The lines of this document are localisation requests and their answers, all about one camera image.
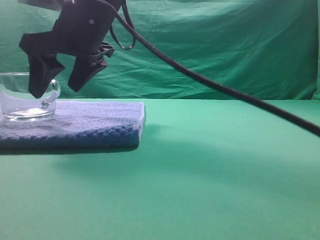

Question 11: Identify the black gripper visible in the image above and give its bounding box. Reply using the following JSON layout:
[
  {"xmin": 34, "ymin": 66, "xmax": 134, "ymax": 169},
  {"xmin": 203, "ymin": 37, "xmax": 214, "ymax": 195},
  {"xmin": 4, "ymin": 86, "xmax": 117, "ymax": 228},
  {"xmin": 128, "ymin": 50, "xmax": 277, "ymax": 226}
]
[{"xmin": 19, "ymin": 0, "xmax": 116, "ymax": 99}]

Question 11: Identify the transparent glass cup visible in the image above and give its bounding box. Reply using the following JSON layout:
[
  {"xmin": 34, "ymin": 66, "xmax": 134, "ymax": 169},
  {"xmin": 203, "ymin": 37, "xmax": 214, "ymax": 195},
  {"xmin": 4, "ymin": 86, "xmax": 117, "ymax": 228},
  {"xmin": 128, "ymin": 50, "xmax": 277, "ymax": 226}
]
[{"xmin": 0, "ymin": 72, "xmax": 61, "ymax": 121}]

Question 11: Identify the blue folded towel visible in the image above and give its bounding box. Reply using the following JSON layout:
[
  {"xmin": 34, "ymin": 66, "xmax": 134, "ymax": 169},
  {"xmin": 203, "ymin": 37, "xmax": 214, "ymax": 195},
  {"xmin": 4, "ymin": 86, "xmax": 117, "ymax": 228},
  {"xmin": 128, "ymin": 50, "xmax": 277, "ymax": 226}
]
[{"xmin": 0, "ymin": 100, "xmax": 146, "ymax": 150}]

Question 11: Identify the green backdrop cloth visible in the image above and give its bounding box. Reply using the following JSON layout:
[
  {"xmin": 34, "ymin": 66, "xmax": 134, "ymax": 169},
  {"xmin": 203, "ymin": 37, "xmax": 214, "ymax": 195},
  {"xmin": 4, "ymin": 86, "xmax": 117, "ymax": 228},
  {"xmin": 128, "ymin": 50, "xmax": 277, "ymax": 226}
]
[{"xmin": 0, "ymin": 0, "xmax": 320, "ymax": 101}]

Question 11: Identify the thin black looped cable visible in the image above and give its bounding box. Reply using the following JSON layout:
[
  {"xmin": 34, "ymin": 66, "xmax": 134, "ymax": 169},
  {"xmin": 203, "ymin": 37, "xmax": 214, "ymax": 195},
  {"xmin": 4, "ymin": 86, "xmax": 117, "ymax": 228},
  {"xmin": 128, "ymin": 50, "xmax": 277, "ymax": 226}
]
[{"xmin": 109, "ymin": 0, "xmax": 137, "ymax": 50}]

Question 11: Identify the thick black cable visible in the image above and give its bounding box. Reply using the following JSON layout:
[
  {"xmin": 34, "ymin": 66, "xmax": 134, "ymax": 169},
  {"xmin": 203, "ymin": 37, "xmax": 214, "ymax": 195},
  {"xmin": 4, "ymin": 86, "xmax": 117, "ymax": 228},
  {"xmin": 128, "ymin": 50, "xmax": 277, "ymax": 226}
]
[{"xmin": 100, "ymin": 0, "xmax": 320, "ymax": 138}]

